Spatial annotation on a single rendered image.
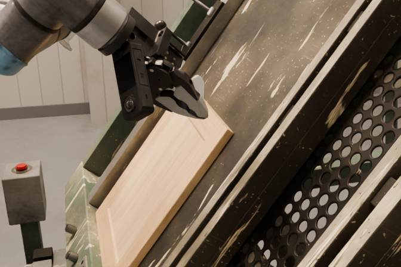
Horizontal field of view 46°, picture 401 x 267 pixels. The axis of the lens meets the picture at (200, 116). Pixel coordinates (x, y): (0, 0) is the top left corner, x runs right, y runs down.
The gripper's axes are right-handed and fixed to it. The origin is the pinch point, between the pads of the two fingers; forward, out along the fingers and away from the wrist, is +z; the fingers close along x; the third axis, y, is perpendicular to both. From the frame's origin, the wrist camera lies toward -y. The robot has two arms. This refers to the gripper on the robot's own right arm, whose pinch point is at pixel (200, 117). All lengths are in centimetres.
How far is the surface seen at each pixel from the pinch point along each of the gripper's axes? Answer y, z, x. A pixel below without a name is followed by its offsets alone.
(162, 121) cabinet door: 30, 21, 43
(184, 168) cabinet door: 8.4, 19.3, 26.1
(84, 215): 7, 23, 72
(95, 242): -3, 23, 61
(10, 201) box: 12, 11, 103
